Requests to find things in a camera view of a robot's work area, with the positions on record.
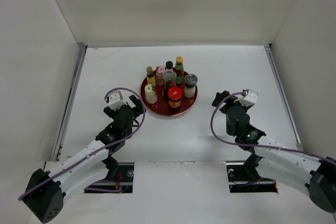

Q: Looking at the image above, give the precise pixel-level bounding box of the yellow-lid spice shaker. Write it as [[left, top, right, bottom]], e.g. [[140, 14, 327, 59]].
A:
[[144, 84, 158, 104]]

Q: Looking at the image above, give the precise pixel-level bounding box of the small yellow-label oil bottle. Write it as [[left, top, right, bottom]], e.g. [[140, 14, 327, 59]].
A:
[[146, 67, 156, 87]]

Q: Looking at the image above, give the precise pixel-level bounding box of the grey-lid pepper grinder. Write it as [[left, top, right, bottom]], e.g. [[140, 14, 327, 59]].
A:
[[183, 74, 198, 98]]

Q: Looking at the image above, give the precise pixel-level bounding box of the pink-lid spice shaker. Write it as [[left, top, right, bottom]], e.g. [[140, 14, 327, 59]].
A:
[[155, 66, 165, 86]]

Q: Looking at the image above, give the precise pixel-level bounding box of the red-lid chili sauce jar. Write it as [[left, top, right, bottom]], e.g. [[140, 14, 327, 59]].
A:
[[167, 87, 183, 111]]

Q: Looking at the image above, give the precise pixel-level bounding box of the dark soy sauce bottle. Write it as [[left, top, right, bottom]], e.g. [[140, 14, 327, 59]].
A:
[[163, 61, 176, 98]]

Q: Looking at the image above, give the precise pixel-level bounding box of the green-label sauce bottle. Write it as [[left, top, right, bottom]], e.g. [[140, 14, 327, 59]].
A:
[[175, 56, 184, 84]]

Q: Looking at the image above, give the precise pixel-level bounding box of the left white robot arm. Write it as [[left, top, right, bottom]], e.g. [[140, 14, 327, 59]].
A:
[[19, 91, 145, 223]]

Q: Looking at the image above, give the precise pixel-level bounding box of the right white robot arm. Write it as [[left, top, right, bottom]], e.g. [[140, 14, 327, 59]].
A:
[[212, 89, 335, 214]]

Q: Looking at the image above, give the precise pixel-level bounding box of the round red lacquer tray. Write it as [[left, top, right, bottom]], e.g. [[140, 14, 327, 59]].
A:
[[140, 70, 197, 116]]

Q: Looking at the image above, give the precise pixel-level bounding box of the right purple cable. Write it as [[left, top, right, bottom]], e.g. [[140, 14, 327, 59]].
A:
[[209, 91, 336, 185]]

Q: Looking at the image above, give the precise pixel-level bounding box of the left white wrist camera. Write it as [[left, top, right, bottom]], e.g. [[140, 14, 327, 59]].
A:
[[105, 90, 126, 111]]

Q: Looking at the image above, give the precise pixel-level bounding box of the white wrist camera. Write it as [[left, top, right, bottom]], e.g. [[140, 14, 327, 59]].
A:
[[105, 90, 126, 111], [234, 89, 258, 108]]

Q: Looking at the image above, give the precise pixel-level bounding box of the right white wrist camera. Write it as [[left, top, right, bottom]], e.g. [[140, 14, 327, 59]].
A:
[[234, 89, 258, 108]]

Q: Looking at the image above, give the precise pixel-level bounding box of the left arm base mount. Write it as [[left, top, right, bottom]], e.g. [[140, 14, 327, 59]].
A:
[[84, 155, 134, 194]]

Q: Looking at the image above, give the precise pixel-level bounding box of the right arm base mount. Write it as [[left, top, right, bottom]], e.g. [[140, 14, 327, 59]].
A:
[[226, 154, 278, 193]]

